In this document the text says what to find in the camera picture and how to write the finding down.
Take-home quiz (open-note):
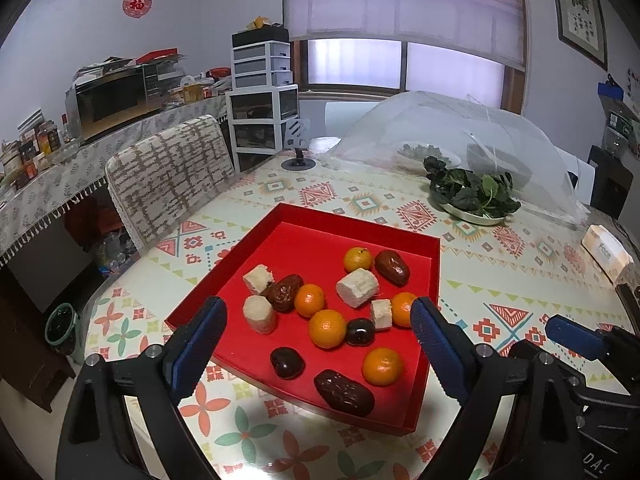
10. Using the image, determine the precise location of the large orange mandarin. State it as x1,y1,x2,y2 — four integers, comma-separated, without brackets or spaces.
390,292,416,328

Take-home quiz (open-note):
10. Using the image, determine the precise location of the small white cake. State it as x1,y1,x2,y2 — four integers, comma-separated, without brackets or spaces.
243,264,274,295

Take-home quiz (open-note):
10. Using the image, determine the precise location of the dark round plum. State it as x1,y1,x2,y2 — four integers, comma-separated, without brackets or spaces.
345,318,375,347

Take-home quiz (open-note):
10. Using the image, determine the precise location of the glossy red jujube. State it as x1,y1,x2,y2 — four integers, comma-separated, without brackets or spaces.
374,249,410,287

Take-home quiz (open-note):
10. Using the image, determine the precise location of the large white cake piece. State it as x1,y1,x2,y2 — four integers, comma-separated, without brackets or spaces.
335,268,380,309

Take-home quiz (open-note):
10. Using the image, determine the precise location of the small orange mandarin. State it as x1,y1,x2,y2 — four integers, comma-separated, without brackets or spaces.
294,283,326,318

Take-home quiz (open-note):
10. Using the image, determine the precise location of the Face tissue pack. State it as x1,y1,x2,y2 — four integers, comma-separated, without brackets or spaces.
582,224,634,283

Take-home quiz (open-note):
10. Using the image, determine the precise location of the patterned tablecloth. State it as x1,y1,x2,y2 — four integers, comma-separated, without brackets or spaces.
86,158,631,479

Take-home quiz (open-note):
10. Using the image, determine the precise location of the red tray box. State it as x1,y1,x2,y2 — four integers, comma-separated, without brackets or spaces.
167,204,440,436

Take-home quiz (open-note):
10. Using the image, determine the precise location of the plate of spinach leaves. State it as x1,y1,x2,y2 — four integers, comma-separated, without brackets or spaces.
423,156,522,219

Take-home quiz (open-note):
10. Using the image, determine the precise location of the green bucket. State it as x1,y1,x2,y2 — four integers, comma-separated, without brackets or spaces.
44,302,84,364

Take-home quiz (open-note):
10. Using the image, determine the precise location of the patterned chair back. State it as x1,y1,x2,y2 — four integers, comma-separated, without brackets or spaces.
105,115,236,252

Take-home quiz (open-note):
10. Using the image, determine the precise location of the white mesh food cover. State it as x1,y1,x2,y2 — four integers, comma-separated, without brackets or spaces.
322,91,588,224

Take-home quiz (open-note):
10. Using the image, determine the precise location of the small fan stand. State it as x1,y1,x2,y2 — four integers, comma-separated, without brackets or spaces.
281,118,316,171

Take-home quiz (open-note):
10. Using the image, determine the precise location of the water bottle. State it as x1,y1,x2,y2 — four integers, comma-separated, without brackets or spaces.
598,75,639,160

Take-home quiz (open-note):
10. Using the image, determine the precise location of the white drawer unit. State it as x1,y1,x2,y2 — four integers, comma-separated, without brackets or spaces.
226,25,298,172

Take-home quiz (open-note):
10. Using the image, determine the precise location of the microwave oven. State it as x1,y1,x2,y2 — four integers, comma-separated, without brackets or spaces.
65,64,163,141

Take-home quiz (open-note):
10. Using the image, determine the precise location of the framed calligraphy picture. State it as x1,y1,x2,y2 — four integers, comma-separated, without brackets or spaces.
554,0,608,70

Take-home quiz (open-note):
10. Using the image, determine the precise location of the red paper wall decoration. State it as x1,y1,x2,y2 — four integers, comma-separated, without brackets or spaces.
122,0,152,18

